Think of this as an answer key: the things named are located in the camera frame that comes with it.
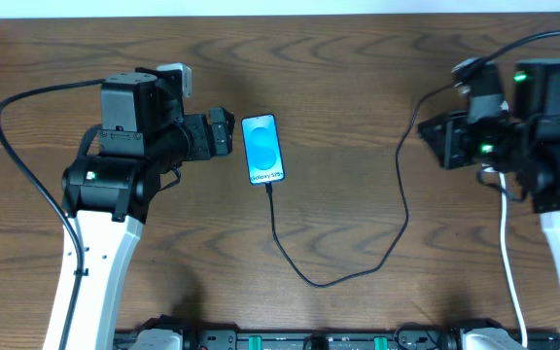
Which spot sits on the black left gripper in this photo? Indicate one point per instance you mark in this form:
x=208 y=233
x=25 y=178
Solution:
x=204 y=137

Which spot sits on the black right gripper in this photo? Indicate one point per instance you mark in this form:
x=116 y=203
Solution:
x=455 y=141

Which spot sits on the blue Galaxy smartphone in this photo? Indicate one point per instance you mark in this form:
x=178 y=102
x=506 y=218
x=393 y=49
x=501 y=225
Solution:
x=262 y=149

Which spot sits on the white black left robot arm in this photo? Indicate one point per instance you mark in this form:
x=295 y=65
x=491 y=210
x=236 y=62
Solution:
x=144 y=134

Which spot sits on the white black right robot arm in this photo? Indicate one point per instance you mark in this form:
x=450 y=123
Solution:
x=523 y=139

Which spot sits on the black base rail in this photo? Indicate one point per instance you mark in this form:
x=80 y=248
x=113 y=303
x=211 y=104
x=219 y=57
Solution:
x=166 y=332

